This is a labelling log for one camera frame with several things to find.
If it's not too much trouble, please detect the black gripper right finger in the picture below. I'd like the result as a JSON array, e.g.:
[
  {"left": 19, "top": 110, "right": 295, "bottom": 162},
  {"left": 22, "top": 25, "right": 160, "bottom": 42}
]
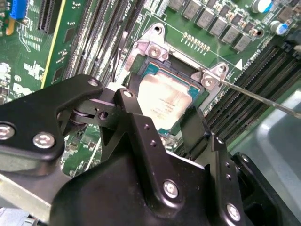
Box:
[{"left": 182, "top": 106, "right": 287, "bottom": 226}]

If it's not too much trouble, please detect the wire locking lever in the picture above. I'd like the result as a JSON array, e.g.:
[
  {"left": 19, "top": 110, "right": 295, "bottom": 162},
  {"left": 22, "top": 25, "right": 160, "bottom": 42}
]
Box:
[{"left": 197, "top": 65, "right": 301, "bottom": 118}]

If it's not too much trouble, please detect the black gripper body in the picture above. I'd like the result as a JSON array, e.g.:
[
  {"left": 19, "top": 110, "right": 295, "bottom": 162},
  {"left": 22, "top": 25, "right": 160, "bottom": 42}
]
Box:
[{"left": 48, "top": 145, "right": 228, "bottom": 226}]

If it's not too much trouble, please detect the silver CPU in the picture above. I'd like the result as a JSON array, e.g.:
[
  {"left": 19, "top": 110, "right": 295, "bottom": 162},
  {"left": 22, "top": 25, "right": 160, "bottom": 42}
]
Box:
[{"left": 136, "top": 63, "right": 205, "bottom": 138}]

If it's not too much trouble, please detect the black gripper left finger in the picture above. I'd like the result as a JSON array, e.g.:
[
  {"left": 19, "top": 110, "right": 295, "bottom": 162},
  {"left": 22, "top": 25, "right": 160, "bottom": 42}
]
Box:
[{"left": 0, "top": 74, "right": 185, "bottom": 207}]

